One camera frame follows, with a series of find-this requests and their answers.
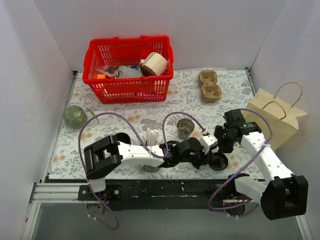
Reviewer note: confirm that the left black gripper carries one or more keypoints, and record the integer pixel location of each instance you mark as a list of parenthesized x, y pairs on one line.
[(208, 155)]

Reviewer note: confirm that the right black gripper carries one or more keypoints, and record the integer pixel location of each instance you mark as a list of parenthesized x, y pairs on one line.
[(225, 132)]

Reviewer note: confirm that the black cup lid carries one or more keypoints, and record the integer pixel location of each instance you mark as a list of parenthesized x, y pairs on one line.
[(218, 161)]

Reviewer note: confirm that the red plastic shopping basket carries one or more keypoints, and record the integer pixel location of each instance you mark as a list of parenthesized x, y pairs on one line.
[(129, 52)]

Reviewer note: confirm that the stack of black paper cups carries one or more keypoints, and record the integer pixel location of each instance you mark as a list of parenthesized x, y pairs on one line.
[(123, 137)]

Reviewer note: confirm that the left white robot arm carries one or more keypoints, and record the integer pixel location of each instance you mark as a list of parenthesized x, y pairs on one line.
[(105, 155)]

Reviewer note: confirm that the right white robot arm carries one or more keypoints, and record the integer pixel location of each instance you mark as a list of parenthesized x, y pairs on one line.
[(264, 179)]

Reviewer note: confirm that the grey cup of straws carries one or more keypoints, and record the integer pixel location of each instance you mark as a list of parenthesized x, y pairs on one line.
[(152, 138)]

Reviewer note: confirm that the floral table mat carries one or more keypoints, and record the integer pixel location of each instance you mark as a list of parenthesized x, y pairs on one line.
[(183, 99)]

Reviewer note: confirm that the cardboard cup carrier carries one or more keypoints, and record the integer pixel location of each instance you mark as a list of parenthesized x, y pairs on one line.
[(210, 90)]

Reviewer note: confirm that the beige paper roll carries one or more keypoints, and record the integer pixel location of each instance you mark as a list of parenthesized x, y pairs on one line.
[(154, 65)]

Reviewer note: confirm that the grey plastic pouch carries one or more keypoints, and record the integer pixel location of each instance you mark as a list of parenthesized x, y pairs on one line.
[(128, 72)]

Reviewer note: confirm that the clear snack packet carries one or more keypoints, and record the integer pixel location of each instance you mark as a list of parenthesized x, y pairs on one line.
[(109, 71)]

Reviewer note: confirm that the orange small box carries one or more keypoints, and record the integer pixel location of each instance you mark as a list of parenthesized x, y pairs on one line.
[(101, 76)]

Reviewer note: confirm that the green melon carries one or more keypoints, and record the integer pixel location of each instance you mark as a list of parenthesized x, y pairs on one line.
[(75, 117)]

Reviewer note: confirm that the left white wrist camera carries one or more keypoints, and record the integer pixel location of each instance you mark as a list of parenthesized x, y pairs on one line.
[(208, 142)]

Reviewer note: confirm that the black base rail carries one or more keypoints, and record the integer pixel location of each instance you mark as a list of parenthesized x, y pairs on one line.
[(158, 194)]

